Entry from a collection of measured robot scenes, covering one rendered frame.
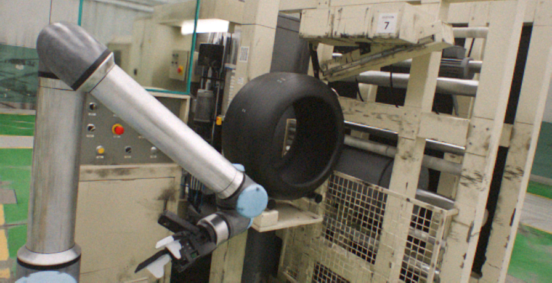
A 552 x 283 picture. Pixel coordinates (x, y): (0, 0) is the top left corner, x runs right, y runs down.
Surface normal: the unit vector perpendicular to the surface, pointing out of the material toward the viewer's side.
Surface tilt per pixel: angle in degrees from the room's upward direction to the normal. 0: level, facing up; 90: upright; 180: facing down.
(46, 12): 90
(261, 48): 90
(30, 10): 90
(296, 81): 46
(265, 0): 90
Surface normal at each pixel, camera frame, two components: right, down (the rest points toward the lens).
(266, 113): -0.06, -0.20
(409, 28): 0.62, 0.18
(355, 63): -0.77, -0.04
